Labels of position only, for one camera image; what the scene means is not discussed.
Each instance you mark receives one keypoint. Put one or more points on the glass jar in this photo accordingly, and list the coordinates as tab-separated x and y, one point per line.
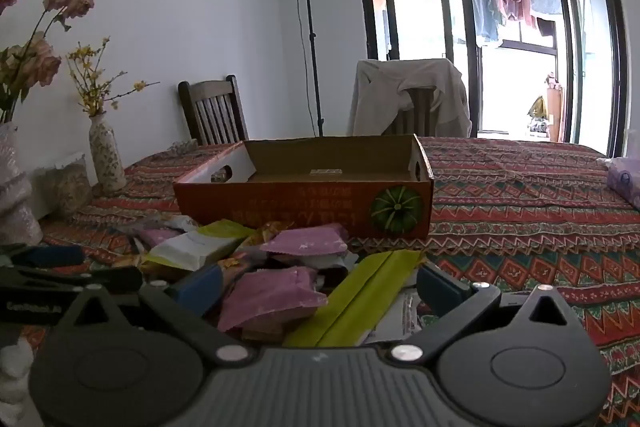
67	189

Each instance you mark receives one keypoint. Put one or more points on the brown wooden board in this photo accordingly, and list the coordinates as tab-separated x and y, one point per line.
555	112

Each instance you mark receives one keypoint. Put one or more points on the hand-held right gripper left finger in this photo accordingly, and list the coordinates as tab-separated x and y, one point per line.
197	291

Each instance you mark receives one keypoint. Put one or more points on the orange cardboard box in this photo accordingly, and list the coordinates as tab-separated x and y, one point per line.
300	207

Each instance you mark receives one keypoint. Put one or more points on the speckled slim vase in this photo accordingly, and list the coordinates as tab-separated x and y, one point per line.
106	157

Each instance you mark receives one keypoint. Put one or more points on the small pink snack packet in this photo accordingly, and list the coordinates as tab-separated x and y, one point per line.
157	237

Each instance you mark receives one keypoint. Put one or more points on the dark wooden chair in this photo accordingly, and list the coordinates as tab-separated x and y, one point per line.
417	112
212	112

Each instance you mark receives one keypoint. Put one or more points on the person's left hand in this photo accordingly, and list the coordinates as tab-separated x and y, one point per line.
12	367

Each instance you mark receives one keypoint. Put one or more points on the yellow flower branches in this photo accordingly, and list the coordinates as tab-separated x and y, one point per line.
92	77

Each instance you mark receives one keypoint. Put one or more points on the yellow-green balcony item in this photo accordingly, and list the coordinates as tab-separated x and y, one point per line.
537	108

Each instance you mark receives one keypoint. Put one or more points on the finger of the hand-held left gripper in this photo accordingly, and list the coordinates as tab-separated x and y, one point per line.
47	256
110	279

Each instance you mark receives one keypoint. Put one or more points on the purple tissue pack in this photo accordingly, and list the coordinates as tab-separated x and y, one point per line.
625	179

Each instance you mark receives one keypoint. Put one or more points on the small black hanging garment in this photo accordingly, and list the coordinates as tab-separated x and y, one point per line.
546	28

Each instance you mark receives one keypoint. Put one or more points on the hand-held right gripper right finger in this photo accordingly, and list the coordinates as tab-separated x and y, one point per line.
441	289

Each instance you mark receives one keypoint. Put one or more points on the floor lamp on tripod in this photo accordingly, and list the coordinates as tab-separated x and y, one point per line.
312	57

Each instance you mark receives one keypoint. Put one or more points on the large white vase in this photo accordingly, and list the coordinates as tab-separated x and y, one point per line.
15	192

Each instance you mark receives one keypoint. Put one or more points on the chair draped with beige cloth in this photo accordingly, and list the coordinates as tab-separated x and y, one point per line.
380	92

